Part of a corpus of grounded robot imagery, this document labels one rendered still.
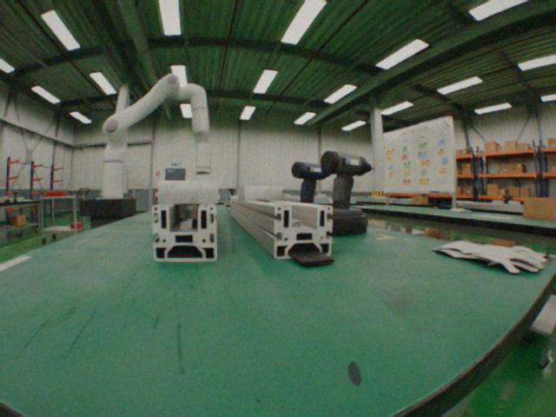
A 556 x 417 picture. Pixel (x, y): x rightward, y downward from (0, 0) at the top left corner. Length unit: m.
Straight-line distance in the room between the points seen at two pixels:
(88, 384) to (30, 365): 0.05
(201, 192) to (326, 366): 0.37
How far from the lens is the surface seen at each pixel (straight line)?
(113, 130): 1.34
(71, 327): 0.23
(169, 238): 0.39
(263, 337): 0.19
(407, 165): 3.93
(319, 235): 0.43
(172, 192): 0.46
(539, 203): 2.03
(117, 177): 1.36
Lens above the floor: 0.88
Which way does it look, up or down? 3 degrees down
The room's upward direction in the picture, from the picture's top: 1 degrees clockwise
